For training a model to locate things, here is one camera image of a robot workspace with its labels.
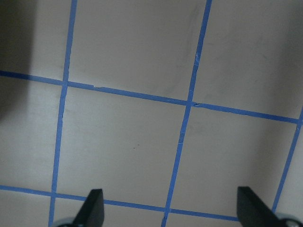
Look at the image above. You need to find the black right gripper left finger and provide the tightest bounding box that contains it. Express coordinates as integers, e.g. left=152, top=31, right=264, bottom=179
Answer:
left=71, top=189, right=105, bottom=227

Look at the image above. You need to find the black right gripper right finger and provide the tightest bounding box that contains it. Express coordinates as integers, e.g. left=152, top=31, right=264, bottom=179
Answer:
left=237, top=186, right=287, bottom=227

